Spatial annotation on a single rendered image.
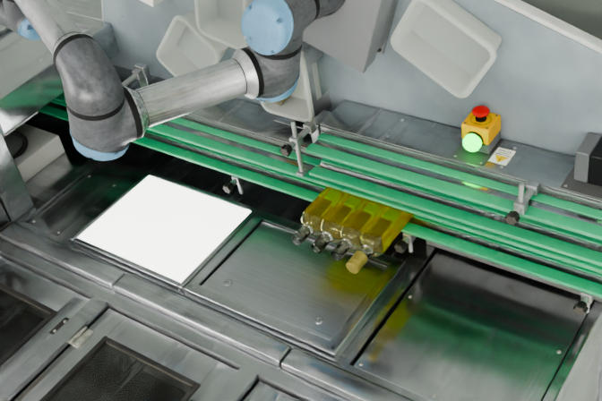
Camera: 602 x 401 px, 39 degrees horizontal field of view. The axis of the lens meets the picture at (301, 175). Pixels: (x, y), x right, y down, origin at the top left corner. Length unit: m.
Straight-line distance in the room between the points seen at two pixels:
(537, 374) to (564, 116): 0.57
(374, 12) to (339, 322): 0.73
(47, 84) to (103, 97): 0.94
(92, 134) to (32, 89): 0.87
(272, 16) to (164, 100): 0.29
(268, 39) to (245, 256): 0.68
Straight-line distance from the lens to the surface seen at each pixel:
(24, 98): 2.61
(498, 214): 2.03
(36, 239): 2.57
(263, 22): 1.82
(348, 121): 2.19
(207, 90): 1.85
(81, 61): 1.72
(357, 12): 1.97
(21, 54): 2.77
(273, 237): 2.31
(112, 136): 1.78
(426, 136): 2.11
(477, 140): 2.01
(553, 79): 1.95
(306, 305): 2.11
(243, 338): 2.08
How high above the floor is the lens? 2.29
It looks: 37 degrees down
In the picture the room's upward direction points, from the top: 136 degrees counter-clockwise
